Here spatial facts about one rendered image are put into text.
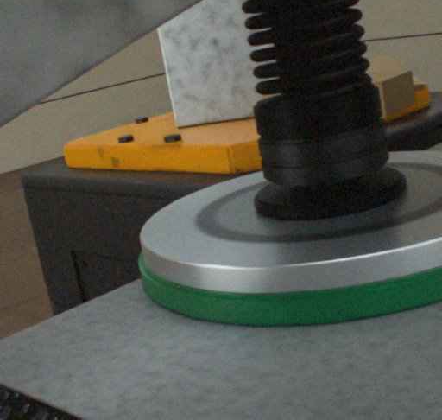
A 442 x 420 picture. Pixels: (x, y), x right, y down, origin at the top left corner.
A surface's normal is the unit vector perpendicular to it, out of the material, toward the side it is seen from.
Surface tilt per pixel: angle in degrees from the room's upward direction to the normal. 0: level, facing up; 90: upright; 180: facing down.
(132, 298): 0
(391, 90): 90
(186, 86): 90
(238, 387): 0
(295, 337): 0
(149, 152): 90
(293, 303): 90
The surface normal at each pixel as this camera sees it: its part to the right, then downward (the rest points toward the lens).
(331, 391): -0.18, -0.96
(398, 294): 0.11, 0.21
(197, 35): -0.28, 0.27
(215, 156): -0.71, 0.28
